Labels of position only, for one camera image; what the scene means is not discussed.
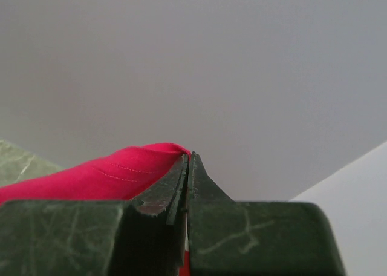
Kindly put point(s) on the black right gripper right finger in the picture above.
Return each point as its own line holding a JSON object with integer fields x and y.
{"x": 228, "y": 237}

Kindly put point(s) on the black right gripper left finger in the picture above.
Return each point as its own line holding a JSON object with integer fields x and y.
{"x": 142, "y": 236}

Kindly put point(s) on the bright red t-shirt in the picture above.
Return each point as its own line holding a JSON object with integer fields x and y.
{"x": 123, "y": 175}

